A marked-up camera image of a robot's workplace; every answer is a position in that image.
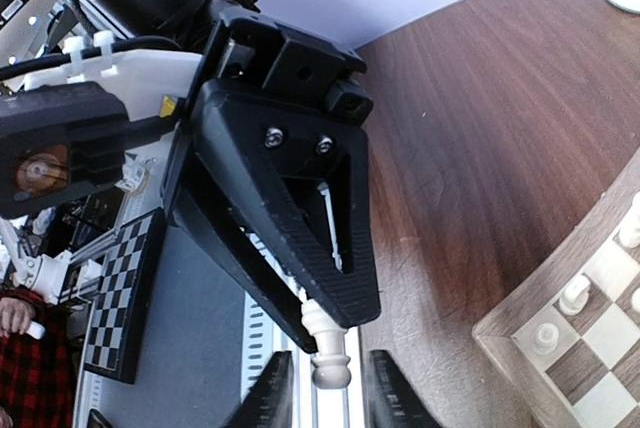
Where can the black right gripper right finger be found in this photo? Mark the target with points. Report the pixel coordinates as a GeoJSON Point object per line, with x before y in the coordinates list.
{"type": "Point", "coordinates": [390, 399]}

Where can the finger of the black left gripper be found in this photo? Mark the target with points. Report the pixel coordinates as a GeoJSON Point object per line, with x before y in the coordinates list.
{"type": "Point", "coordinates": [331, 258]}
{"type": "Point", "coordinates": [205, 217]}

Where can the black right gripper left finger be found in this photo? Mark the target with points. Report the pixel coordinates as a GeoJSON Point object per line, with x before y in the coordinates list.
{"type": "Point", "coordinates": [269, 402]}

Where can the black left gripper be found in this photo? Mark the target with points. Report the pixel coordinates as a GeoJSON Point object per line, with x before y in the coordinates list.
{"type": "Point", "coordinates": [309, 109]}

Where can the white chess pawn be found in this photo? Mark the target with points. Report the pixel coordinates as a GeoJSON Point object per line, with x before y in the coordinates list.
{"type": "Point", "coordinates": [575, 296]}
{"type": "Point", "coordinates": [330, 363]}
{"type": "Point", "coordinates": [635, 301]}

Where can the white chess rook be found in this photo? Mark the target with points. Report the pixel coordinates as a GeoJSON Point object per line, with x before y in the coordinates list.
{"type": "Point", "coordinates": [545, 338]}

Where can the white chess knight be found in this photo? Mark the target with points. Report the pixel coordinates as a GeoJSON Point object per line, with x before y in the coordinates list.
{"type": "Point", "coordinates": [629, 231]}

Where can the spare chess board background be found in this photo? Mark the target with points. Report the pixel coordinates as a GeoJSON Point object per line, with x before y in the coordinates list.
{"type": "Point", "coordinates": [116, 328]}

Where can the wooden chess board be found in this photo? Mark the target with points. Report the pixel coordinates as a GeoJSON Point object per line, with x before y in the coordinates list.
{"type": "Point", "coordinates": [567, 338]}

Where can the person in red plaid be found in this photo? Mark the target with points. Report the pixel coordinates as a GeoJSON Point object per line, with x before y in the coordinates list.
{"type": "Point", "coordinates": [37, 374]}

